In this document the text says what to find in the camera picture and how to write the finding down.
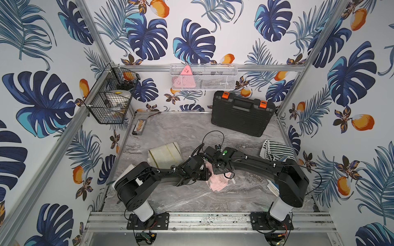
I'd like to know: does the pink towel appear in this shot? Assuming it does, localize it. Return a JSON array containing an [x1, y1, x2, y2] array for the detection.
[[206, 162, 231, 192]]

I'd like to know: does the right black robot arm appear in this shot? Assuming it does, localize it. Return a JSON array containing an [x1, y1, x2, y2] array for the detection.
[[198, 147, 309, 221]]

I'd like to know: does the cream striped towel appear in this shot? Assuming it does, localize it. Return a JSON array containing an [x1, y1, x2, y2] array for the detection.
[[147, 142, 184, 169]]

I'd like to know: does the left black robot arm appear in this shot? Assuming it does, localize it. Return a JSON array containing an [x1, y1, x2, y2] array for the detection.
[[113, 155, 212, 222]]

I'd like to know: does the clear mesh wall tray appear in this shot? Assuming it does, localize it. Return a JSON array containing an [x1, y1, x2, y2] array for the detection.
[[169, 64, 238, 91]]

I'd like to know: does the pink triangular object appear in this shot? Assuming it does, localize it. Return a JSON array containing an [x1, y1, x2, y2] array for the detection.
[[172, 65, 196, 90]]

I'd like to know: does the small black battery box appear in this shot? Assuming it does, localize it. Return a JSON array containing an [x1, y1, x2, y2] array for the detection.
[[132, 120, 147, 135]]

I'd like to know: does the blue white patterned towel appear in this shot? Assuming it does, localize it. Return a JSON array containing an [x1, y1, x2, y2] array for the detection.
[[267, 180, 280, 197]]

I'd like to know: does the clear plastic vacuum bag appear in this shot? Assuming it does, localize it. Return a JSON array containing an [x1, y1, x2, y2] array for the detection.
[[129, 135, 247, 213]]

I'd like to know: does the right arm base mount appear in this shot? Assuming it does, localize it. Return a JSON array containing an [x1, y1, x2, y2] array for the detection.
[[250, 212, 294, 231]]

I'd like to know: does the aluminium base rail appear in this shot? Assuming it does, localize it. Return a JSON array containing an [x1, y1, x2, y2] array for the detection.
[[85, 212, 337, 233]]

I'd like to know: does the black white striped towel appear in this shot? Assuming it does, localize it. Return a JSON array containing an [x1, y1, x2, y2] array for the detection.
[[260, 139, 296, 162]]

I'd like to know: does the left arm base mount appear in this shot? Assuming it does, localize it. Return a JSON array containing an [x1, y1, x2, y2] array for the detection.
[[127, 212, 170, 231]]

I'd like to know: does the black plastic tool case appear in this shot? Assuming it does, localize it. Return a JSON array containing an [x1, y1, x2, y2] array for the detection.
[[211, 91, 276, 137]]

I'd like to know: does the black wire basket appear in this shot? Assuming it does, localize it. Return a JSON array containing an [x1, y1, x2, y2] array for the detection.
[[84, 64, 141, 125]]

